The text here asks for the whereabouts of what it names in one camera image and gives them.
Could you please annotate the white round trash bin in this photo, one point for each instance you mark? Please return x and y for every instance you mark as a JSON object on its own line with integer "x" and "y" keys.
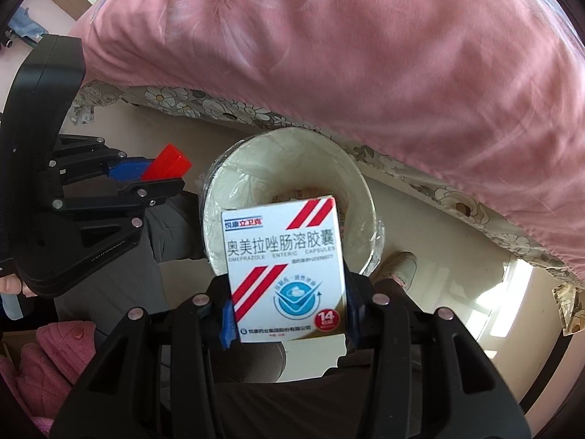
{"x": 283, "y": 155}

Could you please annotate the floral bed sheet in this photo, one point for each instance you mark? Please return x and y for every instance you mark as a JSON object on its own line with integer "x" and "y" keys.
{"x": 192, "y": 100}

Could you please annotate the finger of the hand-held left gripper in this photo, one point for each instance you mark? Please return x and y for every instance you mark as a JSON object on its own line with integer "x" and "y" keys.
{"x": 155, "y": 190}
{"x": 128, "y": 169}

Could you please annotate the blue cloth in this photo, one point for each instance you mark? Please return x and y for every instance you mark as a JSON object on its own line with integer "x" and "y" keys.
{"x": 27, "y": 27}

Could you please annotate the pink quilt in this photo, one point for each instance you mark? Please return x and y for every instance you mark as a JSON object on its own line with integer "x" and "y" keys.
{"x": 365, "y": 77}

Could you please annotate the white medicine box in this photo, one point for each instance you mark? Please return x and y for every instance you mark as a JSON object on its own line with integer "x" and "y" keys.
{"x": 283, "y": 260}

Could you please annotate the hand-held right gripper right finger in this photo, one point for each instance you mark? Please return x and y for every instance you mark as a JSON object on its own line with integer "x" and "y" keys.
{"x": 354, "y": 311}

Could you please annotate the red plastic piece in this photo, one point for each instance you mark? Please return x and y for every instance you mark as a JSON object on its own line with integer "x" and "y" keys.
{"x": 167, "y": 162}

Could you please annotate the white shoe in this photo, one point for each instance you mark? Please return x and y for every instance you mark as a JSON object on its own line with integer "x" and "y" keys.
{"x": 397, "y": 270}

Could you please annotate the person's left hand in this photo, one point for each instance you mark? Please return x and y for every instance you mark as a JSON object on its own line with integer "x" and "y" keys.
{"x": 11, "y": 285}

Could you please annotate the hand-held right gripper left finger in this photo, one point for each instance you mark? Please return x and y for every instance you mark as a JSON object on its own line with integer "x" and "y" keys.
{"x": 227, "y": 324}

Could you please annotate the pink slippers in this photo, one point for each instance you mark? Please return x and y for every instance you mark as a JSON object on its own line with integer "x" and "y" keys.
{"x": 50, "y": 366}

